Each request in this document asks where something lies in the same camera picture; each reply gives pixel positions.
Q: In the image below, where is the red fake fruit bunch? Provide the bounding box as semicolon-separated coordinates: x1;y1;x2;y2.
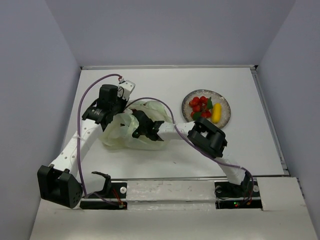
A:
188;96;213;121

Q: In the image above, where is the yellow fake fruit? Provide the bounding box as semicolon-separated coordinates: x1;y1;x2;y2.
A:
211;103;222;124

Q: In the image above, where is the speckled grey round plate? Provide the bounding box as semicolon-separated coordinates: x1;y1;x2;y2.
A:
181;89;231;129

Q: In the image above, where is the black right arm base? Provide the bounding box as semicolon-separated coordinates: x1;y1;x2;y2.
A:
214;180;263;210

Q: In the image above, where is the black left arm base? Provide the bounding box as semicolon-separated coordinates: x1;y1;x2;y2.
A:
79;181;128;210

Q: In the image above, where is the green printed plastic bag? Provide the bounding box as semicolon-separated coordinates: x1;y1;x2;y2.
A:
99;100;173;151

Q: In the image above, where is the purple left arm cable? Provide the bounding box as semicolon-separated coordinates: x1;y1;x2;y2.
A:
76;73;125;207

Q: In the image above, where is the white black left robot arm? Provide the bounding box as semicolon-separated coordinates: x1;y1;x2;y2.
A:
37;81;136;209

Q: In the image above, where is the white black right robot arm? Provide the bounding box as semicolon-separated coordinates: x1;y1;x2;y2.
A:
132;110;254;201

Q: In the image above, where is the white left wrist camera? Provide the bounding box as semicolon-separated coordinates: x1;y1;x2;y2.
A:
117;80;136;101

